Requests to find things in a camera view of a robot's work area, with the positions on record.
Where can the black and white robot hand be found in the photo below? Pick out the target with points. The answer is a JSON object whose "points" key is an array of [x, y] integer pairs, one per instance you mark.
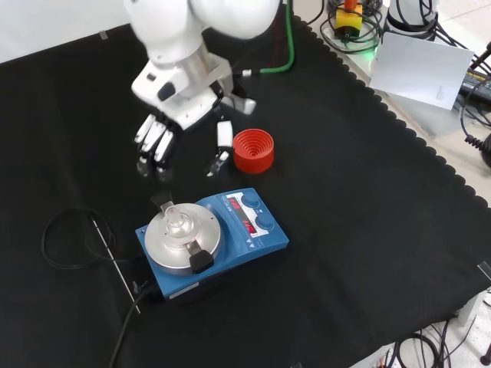
{"points": [[184, 103]]}

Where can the heater with blue base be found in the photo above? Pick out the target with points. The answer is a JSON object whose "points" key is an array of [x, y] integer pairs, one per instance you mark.
{"points": [[268, 237]]}

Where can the clear tape piece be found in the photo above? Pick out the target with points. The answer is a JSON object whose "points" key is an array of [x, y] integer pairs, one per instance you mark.
{"points": [[103, 35]]}

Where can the clear round-bottom glass flask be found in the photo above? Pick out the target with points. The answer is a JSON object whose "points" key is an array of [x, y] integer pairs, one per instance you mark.
{"points": [[177, 226]]}

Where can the thin steel rod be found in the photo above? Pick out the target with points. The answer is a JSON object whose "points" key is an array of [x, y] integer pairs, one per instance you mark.
{"points": [[115, 264]]}

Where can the yellow stop button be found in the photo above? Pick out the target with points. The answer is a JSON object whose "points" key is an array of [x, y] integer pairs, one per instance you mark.
{"points": [[348, 21]]}

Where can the black cloth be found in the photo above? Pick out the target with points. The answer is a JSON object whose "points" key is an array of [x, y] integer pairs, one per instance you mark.
{"points": [[345, 230]]}

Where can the pale board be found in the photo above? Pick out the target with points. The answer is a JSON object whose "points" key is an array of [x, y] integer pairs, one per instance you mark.
{"points": [[418, 69]]}

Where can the black power adapter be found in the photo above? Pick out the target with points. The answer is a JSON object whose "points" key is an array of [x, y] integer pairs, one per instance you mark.
{"points": [[475, 82]]}

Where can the clear plastic bracket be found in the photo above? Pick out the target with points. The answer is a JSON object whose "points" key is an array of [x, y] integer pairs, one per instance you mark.
{"points": [[485, 270]]}

